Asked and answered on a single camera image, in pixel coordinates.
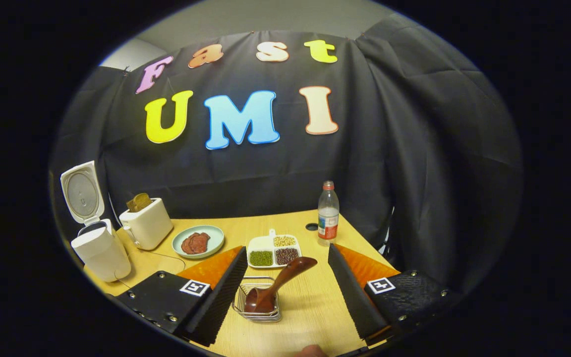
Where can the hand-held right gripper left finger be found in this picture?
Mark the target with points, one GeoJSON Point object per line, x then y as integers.
{"type": "Point", "coordinates": [221, 302]}

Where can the brown wooden spoon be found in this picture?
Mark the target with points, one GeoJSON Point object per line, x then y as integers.
{"type": "Point", "coordinates": [285, 277]}

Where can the dark red beans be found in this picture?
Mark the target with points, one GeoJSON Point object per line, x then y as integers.
{"type": "Point", "coordinates": [287, 255]}

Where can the green mung beans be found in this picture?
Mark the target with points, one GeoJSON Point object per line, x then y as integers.
{"type": "Point", "coordinates": [261, 258]}

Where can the white rice cooker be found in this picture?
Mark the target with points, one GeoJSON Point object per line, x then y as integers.
{"type": "Point", "coordinates": [102, 253]}

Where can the white toaster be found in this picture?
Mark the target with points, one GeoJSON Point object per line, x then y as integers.
{"type": "Point", "coordinates": [149, 225]}

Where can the yellow soybeans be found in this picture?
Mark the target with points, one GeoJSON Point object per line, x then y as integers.
{"type": "Point", "coordinates": [284, 241]}

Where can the red meat piece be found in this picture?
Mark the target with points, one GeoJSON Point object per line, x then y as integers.
{"type": "Point", "coordinates": [186, 245]}
{"type": "Point", "coordinates": [201, 241]}

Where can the pale green plate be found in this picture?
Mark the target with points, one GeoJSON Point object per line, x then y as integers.
{"type": "Point", "coordinates": [214, 235]}

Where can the white divided dish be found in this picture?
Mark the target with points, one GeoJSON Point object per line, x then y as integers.
{"type": "Point", "coordinates": [259, 243]}

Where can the clear plastic water bottle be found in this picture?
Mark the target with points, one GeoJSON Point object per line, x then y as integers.
{"type": "Point", "coordinates": [328, 223]}

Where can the clear plastic rice box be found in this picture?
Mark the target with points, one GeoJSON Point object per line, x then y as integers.
{"type": "Point", "coordinates": [151, 265]}

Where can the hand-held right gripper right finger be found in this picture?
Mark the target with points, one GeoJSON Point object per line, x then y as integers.
{"type": "Point", "coordinates": [352, 297]}

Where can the brown bread slice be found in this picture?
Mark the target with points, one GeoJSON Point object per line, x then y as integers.
{"type": "Point", "coordinates": [133, 204]}
{"type": "Point", "coordinates": [144, 201]}

